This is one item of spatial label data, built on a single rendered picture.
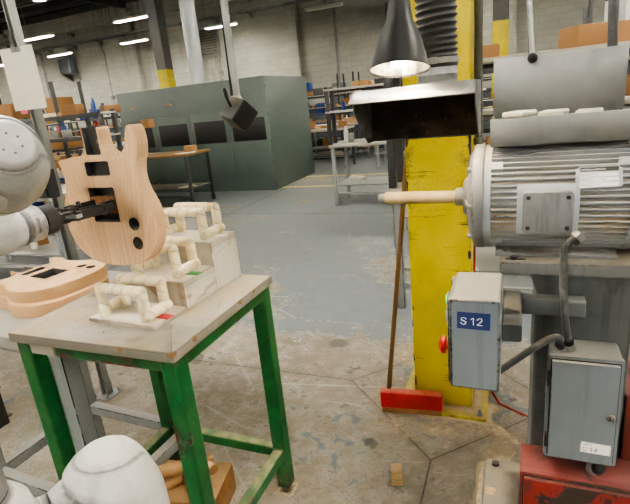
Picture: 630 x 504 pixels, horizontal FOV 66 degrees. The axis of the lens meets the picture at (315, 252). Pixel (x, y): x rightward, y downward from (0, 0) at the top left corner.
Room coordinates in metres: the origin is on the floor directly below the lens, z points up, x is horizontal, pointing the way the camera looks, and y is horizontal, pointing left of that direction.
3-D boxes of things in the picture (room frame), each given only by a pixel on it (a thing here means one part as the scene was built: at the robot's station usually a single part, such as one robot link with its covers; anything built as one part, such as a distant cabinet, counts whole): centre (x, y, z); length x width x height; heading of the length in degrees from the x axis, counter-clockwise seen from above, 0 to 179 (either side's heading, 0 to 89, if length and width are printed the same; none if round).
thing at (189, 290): (1.55, 0.50, 0.98); 0.27 x 0.16 x 0.09; 64
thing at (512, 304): (0.99, -0.42, 1.02); 0.19 x 0.04 x 0.04; 157
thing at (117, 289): (1.37, 0.59, 1.04); 0.20 x 0.03 x 0.03; 63
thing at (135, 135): (1.36, 0.46, 1.46); 0.07 x 0.04 x 0.09; 64
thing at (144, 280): (1.45, 0.55, 1.04); 0.20 x 0.03 x 0.03; 63
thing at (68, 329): (1.53, 0.56, 0.55); 0.62 x 0.58 x 0.76; 67
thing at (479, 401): (2.21, -0.61, 0.02); 0.40 x 0.40 x 0.02; 67
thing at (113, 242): (1.41, 0.57, 1.31); 0.35 x 0.04 x 0.40; 64
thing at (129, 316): (1.42, 0.57, 0.94); 0.27 x 0.15 x 0.01; 64
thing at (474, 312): (0.93, -0.40, 0.99); 0.24 x 0.21 x 0.26; 67
